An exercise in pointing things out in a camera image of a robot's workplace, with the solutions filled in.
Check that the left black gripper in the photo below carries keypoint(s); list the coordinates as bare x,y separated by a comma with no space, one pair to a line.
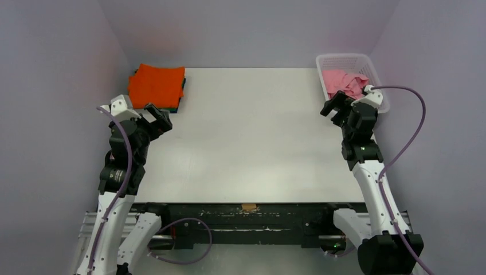
164,124

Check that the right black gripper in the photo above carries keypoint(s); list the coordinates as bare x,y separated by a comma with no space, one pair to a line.
342,111

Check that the pink t shirt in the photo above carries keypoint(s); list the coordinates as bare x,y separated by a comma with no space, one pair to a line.
350,83

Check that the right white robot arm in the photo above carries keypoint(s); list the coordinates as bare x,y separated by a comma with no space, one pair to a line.
385,244

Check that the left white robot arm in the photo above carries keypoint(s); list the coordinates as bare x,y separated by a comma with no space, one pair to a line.
120,178

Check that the orange folded t shirt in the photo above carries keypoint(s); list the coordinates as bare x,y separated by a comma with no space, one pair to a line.
156,86

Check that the white plastic laundry basket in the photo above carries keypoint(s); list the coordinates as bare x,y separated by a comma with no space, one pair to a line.
350,63

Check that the brown tape piece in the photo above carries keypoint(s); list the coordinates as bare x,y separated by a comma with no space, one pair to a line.
249,207

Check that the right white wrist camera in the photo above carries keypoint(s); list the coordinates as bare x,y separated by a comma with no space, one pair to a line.
372,97

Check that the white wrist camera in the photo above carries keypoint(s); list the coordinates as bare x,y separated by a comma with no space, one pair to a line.
372,97
122,107

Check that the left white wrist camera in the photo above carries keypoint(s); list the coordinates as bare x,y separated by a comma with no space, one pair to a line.
122,107

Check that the black mounting base rail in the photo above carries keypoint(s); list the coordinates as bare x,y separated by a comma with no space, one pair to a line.
308,225

